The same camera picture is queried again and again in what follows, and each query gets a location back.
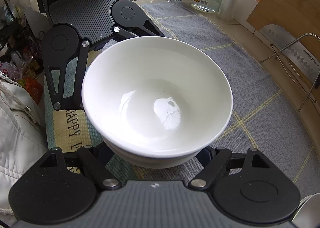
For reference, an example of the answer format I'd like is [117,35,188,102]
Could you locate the grey checked cloth mat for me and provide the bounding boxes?
[44,0,315,193]

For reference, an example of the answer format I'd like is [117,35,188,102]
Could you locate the metal wire rack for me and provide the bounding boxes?
[259,0,320,114]

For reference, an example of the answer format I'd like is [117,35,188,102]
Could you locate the white jacket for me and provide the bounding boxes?
[0,69,49,218]

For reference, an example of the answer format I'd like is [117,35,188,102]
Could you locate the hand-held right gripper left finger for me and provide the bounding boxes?
[39,143,122,190]

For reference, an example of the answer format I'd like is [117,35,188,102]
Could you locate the black-handled kitchen knife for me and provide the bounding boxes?
[259,24,320,86]

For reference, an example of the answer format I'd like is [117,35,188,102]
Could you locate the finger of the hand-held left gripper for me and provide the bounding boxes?
[44,41,90,111]
[114,10,166,41]

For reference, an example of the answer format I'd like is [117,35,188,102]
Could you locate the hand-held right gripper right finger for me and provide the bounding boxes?
[189,146,272,190]

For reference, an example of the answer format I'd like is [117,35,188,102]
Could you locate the bamboo cutting board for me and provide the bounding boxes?
[246,0,320,86]

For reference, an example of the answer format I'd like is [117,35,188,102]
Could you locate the orange plastic bag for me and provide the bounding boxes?
[24,77,43,104]

